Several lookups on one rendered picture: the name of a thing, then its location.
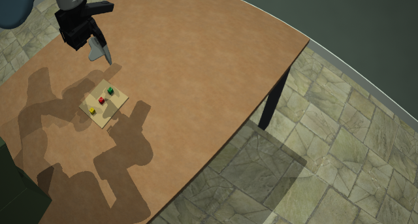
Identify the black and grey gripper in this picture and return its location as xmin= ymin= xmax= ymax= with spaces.
xmin=55 ymin=0 xmax=112 ymax=65

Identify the yellow die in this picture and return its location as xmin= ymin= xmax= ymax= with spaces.
xmin=89 ymin=107 xmax=95 ymax=115

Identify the translucent tan mat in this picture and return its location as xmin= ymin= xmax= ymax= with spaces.
xmin=79 ymin=79 xmax=128 ymax=129

